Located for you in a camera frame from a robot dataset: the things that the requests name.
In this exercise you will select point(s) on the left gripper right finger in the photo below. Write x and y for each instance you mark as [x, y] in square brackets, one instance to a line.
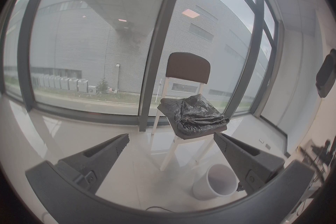
[245, 158]

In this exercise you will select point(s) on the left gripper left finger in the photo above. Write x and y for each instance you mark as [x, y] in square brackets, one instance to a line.
[102, 155]

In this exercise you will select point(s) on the white trash bin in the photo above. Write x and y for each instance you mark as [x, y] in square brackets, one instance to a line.
[214, 184]

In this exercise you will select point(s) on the black plastic bag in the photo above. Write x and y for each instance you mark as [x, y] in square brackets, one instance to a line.
[195, 114]

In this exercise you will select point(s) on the white chair with brown back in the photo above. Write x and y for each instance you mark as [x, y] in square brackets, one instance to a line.
[188, 66]

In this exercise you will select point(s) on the window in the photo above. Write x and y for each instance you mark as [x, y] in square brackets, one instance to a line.
[105, 41]

